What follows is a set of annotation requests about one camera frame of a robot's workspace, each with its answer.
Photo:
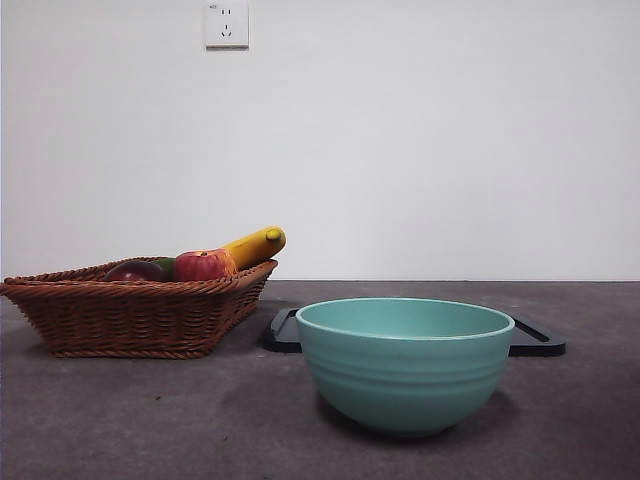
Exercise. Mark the teal ribbed bowl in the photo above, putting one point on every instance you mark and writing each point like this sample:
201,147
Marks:
405,380

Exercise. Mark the dark red plum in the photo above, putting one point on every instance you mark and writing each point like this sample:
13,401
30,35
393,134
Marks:
132,272

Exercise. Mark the yellow banana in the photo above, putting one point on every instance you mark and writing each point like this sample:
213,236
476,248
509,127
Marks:
252,247

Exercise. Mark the black rectangular tray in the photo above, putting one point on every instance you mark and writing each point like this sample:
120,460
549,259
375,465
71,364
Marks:
282,337

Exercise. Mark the red apple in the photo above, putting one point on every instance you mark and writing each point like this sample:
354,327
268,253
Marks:
200,267

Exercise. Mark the green avocado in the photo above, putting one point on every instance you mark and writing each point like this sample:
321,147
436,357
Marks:
166,267

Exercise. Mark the brown wicker basket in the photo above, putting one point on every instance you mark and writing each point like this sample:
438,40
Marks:
125,320

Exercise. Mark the white wall socket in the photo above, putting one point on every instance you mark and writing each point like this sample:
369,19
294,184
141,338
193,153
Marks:
227,25

